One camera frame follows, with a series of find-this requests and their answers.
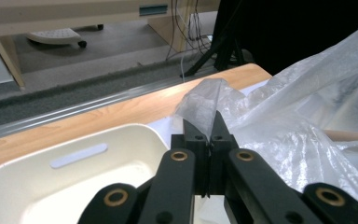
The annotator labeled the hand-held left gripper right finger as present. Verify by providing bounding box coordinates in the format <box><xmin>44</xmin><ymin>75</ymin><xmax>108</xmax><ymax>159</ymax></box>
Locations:
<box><xmin>210</xmin><ymin>110</ymin><xmax>240</xmax><ymax>197</ymax></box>

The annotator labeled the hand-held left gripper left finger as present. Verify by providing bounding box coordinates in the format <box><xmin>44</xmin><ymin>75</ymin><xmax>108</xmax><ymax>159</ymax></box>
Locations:
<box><xmin>171</xmin><ymin>119</ymin><xmax>211</xmax><ymax>198</ymax></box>

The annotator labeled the clear printed plastic bag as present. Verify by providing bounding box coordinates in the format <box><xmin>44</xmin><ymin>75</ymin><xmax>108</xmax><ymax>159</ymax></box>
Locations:
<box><xmin>172</xmin><ymin>20</ymin><xmax>358</xmax><ymax>217</ymax></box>

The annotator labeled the white plastic basin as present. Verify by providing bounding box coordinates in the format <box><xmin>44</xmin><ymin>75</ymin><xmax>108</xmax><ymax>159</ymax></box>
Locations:
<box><xmin>0</xmin><ymin>123</ymin><xmax>172</xmax><ymax>224</ymax></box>

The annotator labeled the black metal stand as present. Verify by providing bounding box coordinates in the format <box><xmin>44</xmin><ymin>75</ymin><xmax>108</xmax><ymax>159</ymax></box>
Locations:
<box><xmin>181</xmin><ymin>0</ymin><xmax>250</xmax><ymax>78</ymax></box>

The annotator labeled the black curtain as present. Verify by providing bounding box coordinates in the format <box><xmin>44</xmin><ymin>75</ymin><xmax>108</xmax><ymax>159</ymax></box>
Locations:
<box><xmin>215</xmin><ymin>0</ymin><xmax>358</xmax><ymax>77</ymax></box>

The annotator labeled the wooden desk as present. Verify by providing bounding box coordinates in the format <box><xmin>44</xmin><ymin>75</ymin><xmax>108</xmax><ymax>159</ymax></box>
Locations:
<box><xmin>0</xmin><ymin>0</ymin><xmax>220</xmax><ymax>90</ymax></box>

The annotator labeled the white wheeled chair base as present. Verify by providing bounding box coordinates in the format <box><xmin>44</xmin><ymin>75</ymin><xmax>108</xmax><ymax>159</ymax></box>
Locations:
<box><xmin>25</xmin><ymin>23</ymin><xmax>105</xmax><ymax>49</ymax></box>

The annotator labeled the thin white cable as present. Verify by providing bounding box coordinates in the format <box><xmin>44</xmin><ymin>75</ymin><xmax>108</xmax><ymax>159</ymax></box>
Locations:
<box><xmin>179</xmin><ymin>53</ymin><xmax>186</xmax><ymax>83</ymax></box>

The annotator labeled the hanging cable bundle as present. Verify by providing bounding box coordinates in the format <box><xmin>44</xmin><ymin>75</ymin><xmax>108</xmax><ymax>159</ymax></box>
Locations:
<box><xmin>165</xmin><ymin>0</ymin><xmax>213</xmax><ymax>61</ymax></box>

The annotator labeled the aluminium rail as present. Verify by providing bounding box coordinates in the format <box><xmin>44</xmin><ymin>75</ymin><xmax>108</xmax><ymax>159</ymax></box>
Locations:
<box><xmin>0</xmin><ymin>77</ymin><xmax>201</xmax><ymax>144</ymax></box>

